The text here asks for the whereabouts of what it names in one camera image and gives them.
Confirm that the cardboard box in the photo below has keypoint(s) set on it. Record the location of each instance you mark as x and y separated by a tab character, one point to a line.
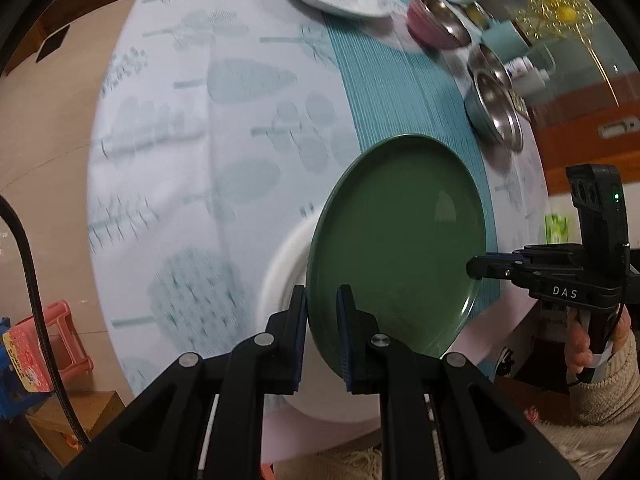
60	425

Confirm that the teal container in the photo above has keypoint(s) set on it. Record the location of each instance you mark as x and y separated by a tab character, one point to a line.
502	37

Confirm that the teal steel-lined bowl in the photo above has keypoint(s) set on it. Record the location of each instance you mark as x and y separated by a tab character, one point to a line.
495	110

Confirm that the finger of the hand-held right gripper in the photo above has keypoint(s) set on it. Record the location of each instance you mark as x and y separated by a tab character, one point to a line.
492	266

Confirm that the small steel bowl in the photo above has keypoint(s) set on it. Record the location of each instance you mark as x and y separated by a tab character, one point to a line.
489	62

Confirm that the person's right forearm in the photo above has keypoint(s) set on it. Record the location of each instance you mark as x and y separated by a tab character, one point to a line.
607	400

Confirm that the green plate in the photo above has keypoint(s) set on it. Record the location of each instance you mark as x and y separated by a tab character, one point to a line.
400	235

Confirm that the orange wooden cabinet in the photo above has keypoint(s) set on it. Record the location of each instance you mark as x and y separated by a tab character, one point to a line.
575	155

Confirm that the pink steel-lined bowl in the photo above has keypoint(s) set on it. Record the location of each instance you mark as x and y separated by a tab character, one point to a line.
421	26

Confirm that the cream fluffy garment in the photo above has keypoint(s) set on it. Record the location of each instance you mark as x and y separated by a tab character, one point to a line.
345	462

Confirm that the plain white plate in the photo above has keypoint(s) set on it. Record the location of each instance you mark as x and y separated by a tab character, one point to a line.
280	285

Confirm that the tree print tablecloth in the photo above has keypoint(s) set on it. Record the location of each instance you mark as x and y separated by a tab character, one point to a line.
200	110

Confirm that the white medicine bottle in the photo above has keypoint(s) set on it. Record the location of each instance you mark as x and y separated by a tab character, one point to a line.
519	67

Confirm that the green tissue packet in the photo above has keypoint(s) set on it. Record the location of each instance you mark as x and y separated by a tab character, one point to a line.
556	230

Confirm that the person's right hand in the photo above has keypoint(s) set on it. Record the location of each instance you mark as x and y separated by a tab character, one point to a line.
582	345

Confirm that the pink plastic stool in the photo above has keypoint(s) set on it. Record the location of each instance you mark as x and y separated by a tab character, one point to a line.
62	340

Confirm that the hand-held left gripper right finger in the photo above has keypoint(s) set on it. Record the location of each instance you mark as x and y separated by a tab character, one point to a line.
345	340

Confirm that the red patterned packet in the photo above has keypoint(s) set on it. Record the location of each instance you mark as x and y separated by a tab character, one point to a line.
25	360

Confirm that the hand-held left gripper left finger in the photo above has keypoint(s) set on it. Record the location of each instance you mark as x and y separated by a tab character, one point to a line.
300	332

